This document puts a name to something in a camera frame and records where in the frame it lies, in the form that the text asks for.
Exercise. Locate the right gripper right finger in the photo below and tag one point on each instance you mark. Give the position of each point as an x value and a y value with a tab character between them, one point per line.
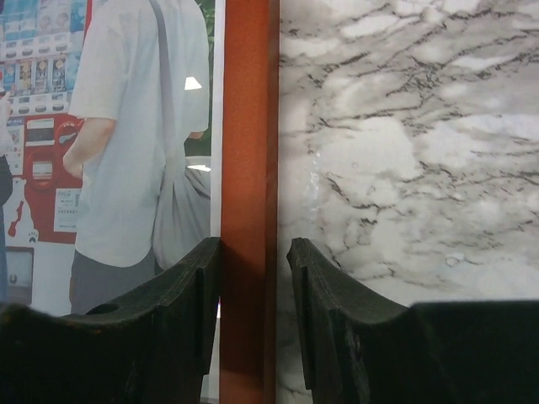
360	347

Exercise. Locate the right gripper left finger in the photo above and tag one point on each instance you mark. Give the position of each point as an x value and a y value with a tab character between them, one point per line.
151	345

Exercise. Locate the red wooden photo frame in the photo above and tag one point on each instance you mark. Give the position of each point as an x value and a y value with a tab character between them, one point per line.
120	179

